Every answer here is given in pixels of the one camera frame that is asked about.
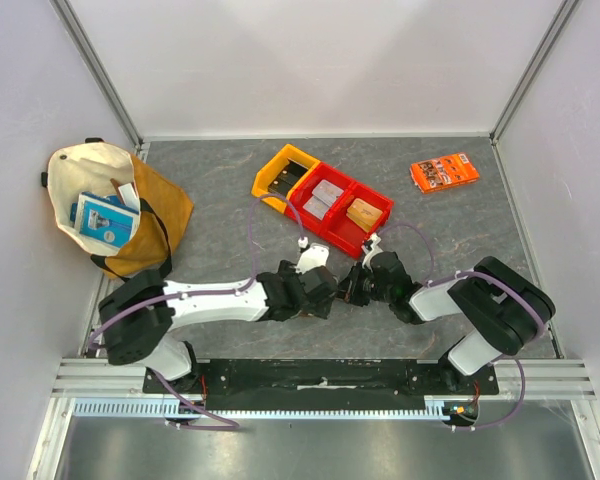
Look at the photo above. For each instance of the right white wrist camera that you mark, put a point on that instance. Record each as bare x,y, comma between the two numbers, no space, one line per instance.
370,248

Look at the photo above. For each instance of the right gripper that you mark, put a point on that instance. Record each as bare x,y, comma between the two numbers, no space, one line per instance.
357,286

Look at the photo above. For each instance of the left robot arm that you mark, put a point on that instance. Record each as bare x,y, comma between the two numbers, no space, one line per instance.
139,318

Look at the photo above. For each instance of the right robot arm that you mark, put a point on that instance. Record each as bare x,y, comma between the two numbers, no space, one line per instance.
505,310

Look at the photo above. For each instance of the red bin with silver cards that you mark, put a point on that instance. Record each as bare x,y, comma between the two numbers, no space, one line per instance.
302,192

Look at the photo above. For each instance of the red bin with gold cards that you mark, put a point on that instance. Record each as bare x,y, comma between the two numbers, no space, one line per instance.
343,233

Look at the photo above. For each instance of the blue and white booklet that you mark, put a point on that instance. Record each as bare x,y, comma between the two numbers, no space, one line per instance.
109,223

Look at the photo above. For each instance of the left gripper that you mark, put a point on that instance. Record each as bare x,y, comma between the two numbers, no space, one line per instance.
319,309

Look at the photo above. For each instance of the yellow plastic bin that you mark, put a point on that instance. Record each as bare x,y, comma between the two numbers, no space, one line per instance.
270,170

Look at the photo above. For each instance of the black card stack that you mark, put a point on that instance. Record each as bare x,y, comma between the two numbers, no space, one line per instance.
287,178

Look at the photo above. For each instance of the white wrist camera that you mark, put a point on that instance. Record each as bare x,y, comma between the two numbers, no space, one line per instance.
370,248
312,255

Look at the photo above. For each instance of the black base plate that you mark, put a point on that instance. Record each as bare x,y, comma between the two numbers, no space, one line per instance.
221,377

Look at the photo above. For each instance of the white and tan tote bag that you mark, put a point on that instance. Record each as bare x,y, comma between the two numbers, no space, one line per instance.
111,172

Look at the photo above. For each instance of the silver card stack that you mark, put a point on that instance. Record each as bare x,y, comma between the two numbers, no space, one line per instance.
322,198

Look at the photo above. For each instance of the orange printed box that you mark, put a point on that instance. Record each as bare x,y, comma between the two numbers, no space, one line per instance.
443,173

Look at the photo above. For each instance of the gold card stack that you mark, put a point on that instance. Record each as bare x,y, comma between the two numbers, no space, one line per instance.
363,214

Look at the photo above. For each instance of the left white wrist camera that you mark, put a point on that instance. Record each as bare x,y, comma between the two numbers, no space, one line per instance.
312,255

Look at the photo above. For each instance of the aluminium frame rail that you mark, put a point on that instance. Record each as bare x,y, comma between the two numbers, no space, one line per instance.
94,388

